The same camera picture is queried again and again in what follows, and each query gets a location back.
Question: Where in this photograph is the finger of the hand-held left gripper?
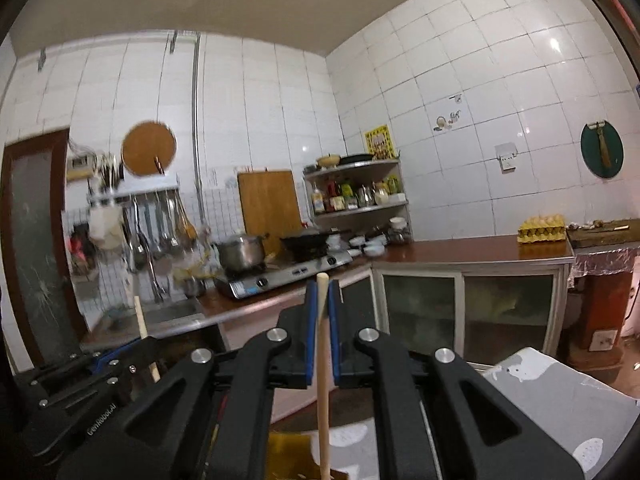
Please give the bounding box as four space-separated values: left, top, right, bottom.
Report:
12 338 142 398
97 336 165 401

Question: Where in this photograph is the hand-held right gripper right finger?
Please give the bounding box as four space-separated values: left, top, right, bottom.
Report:
329 279 585 480

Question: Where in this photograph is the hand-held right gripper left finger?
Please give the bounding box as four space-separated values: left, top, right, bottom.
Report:
57 280 321 480

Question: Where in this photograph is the wooden chopstick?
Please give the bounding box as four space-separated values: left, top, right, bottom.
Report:
316 273 332 480
133 296 162 382

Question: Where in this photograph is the yellow utensil holder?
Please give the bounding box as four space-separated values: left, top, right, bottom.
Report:
267 432 351 480

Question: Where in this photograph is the steel gas stove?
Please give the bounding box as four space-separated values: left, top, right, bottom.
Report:
215 250 355 301

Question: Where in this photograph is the black wok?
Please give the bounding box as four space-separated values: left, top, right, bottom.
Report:
278 227 342 262

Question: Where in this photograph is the group of white bowls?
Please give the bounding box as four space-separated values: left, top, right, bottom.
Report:
325 232 389 262

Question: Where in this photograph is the steel pot with lid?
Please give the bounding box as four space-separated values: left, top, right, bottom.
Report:
215 232 269 274

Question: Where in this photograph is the red hanging scrubber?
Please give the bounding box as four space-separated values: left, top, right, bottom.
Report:
67 224 99 277

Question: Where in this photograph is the glass jar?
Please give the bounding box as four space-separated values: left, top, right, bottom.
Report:
387 217 412 245

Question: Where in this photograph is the row of hanging steel ladles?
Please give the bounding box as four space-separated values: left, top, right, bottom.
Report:
122 190 199 275

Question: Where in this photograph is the beige hanging cloth bag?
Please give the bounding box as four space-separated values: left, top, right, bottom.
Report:
88 204 126 252

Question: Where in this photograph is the brown door with frosted glass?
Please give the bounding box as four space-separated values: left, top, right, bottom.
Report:
0 127 90 361

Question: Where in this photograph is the metal corner shelf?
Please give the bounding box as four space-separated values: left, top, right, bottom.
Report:
302 159 414 244

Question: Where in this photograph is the rectangular wooden cutting board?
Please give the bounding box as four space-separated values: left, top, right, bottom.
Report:
237 170 304 256

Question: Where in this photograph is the corner shelf with bottles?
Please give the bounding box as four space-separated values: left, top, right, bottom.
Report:
310 175 405 214

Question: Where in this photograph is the white cabinet with glass doors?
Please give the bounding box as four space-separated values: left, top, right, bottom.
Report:
371 259 575 367

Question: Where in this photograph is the cutlery holder with knives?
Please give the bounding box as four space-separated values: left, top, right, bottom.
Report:
97 152 124 192

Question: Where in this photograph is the round wooden board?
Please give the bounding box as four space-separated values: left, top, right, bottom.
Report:
121 120 178 177

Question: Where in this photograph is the grey patterned tablecloth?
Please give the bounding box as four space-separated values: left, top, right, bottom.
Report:
327 346 640 480

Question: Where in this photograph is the yellow egg carton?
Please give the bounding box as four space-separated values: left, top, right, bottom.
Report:
516 213 569 246

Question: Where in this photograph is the silver foil sheet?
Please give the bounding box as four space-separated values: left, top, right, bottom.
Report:
570 246 640 279

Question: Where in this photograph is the wooden chopping block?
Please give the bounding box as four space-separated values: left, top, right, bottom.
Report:
566 219 640 251

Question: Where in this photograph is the green round board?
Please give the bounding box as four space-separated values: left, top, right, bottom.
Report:
580 121 625 179

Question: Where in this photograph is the metal wall utensil rack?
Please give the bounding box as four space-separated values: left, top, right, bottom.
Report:
87 175 182 207

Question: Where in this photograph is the white wall device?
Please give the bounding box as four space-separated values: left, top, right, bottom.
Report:
66 152 99 182

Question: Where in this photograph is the yellow wall poster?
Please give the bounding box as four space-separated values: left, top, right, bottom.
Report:
364 125 394 161

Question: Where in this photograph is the metal wall pipe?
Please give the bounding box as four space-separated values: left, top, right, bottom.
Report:
191 32 208 228

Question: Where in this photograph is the teapot wall sticker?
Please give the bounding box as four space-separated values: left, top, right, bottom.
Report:
432 107 464 134

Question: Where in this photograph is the white wall socket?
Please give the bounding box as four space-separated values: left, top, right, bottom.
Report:
495 143 519 172

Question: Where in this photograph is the wooden handled peeler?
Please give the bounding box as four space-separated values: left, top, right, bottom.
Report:
589 120 614 169

